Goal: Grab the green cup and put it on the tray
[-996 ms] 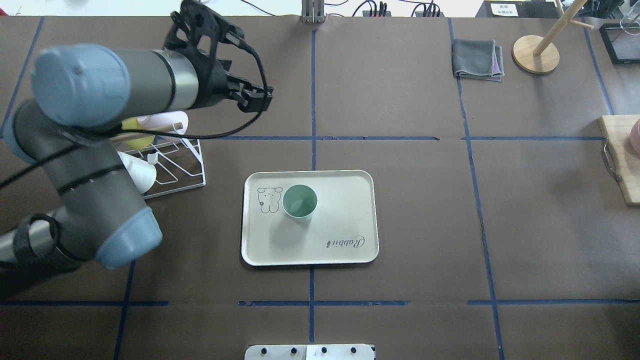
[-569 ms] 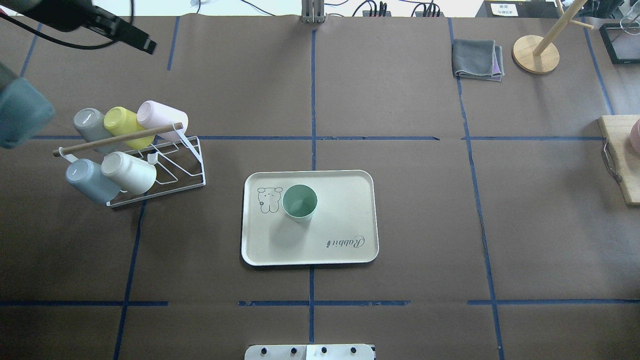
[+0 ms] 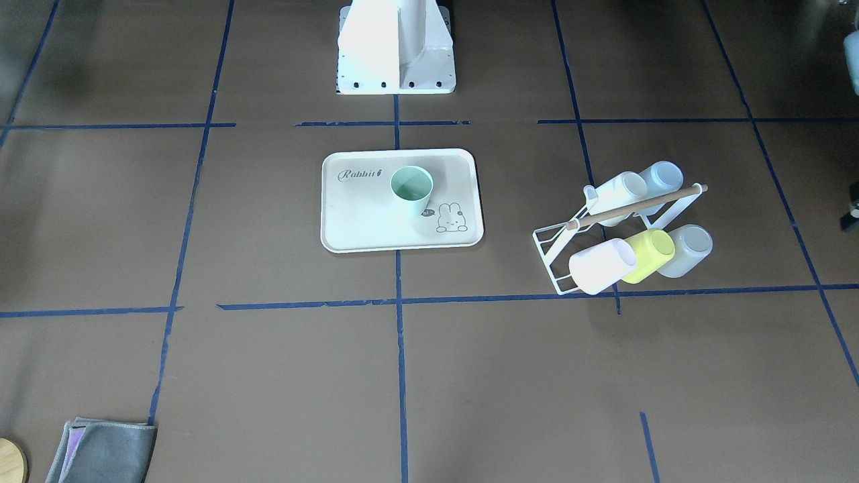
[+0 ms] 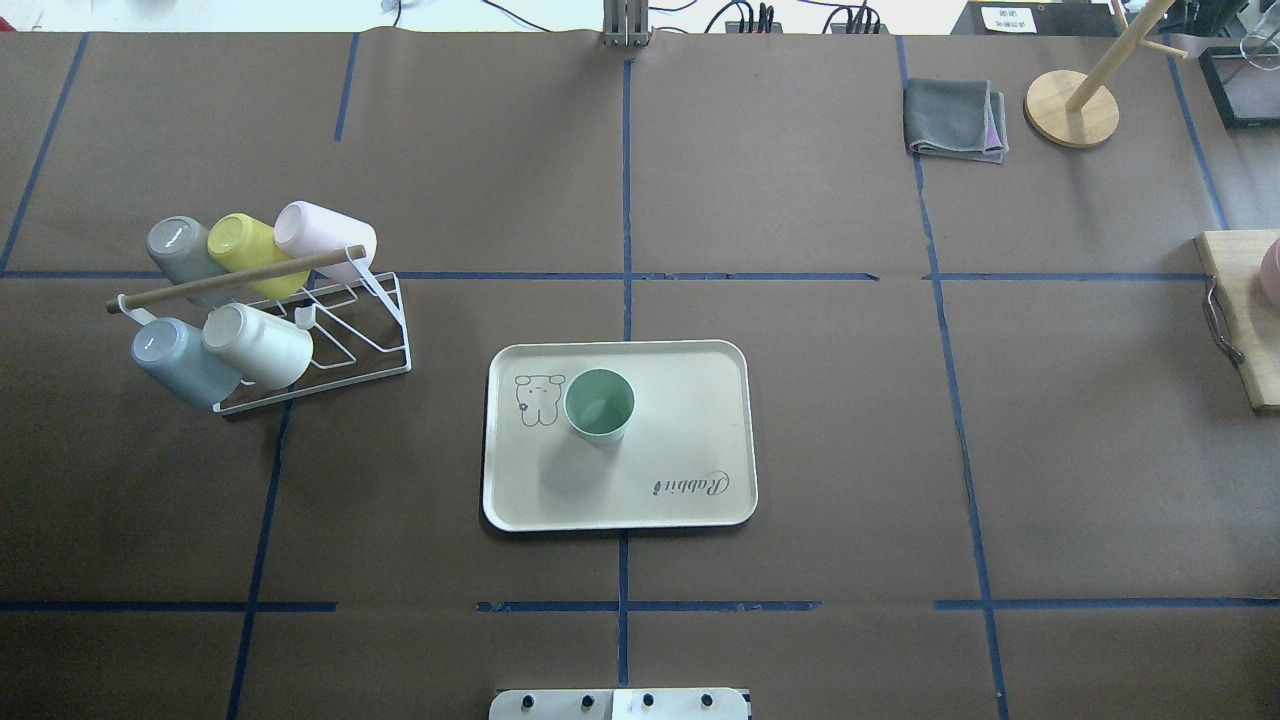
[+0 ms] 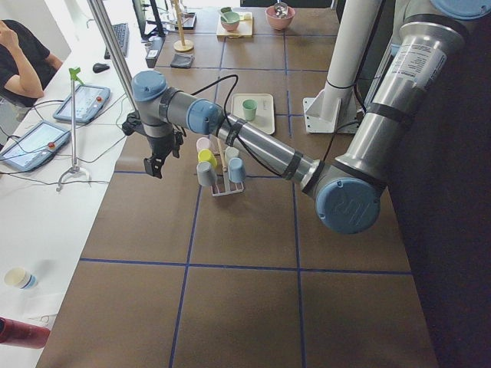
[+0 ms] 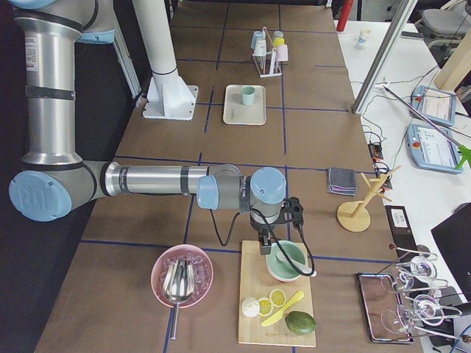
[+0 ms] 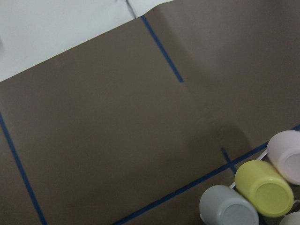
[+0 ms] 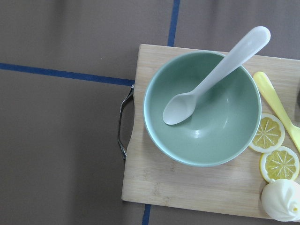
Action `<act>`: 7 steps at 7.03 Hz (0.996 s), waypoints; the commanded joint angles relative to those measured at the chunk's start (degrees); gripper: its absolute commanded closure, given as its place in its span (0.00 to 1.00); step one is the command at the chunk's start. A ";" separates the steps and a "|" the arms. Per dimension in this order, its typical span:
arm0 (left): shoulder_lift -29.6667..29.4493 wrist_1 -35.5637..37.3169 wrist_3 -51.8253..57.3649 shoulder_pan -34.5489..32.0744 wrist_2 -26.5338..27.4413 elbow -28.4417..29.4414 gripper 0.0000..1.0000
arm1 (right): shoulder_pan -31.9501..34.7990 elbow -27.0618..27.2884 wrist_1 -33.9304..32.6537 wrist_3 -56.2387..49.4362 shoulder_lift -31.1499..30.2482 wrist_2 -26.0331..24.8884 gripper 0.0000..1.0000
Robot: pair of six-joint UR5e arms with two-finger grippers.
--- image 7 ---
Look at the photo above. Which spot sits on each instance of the beige cup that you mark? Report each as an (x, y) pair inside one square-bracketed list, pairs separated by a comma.
[(291, 219)]

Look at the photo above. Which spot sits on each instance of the yellow cup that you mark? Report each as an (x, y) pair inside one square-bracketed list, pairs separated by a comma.
[(261, 184)]

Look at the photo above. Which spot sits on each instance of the white wire cup rack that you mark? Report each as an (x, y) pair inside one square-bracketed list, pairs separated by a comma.
[(259, 190)]

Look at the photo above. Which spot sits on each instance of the pink cup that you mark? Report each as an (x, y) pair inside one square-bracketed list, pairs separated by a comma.
[(283, 150)]

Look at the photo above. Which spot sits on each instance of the grey cup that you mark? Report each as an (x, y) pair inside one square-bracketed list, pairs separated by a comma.
[(221, 205)]

